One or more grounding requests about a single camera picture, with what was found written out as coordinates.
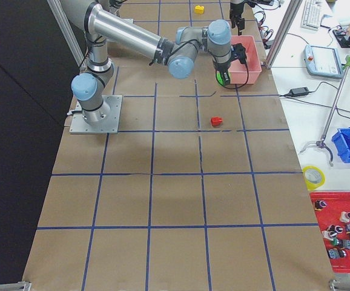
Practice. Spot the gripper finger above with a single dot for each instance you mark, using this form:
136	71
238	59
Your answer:
225	77
232	19
240	26

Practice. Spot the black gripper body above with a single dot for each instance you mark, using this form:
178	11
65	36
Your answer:
235	6
222	67

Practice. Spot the green toy block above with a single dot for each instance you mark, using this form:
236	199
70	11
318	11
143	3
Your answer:
218	78

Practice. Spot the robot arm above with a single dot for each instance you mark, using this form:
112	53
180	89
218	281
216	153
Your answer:
104	30
237	5

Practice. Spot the pink plastic box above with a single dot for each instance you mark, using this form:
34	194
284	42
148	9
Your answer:
238	72

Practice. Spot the yellow toy block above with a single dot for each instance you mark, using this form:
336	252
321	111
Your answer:
199	9

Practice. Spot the red toy block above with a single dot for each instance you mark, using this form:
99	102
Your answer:
216	121

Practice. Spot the white keyboard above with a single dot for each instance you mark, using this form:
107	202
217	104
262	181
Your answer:
311	15

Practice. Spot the black power adapter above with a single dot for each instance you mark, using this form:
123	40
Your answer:
298	92

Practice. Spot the teach pendant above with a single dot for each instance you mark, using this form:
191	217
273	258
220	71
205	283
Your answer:
323	61

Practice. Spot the reacher grabber tool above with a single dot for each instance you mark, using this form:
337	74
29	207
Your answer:
320	144

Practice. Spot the yellow tape roll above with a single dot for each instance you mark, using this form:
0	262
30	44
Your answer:
314	177

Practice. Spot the red parts tray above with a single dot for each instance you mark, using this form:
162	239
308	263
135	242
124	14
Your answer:
332	210

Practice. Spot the aluminium frame post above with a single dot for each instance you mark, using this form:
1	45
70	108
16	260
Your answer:
280	36

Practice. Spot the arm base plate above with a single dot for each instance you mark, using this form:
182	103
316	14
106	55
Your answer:
103	120

